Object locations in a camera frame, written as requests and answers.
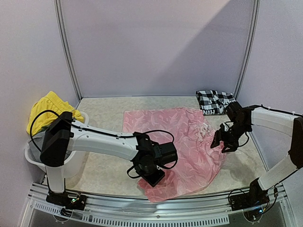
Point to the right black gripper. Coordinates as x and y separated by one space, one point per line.
227 133

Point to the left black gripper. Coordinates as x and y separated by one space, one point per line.
154 181

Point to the pink printed garment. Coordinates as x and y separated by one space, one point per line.
194 164

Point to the black white plaid shirt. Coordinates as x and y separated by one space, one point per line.
213 102

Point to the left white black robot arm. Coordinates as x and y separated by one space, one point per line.
145 154

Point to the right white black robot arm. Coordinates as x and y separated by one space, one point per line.
276 129

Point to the white plastic laundry basket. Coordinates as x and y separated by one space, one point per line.
73 163

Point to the grey garment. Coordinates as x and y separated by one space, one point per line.
35 144

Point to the yellow shorts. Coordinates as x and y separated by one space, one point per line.
53 102

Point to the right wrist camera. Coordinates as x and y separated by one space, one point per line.
224 127

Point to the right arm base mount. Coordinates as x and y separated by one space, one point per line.
248 201

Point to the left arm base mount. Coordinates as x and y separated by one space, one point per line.
70 201

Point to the right aluminium frame post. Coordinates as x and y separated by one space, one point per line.
248 47

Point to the aluminium frame post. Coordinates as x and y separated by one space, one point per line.
66 48
248 47

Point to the left aluminium frame post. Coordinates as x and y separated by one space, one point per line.
66 48

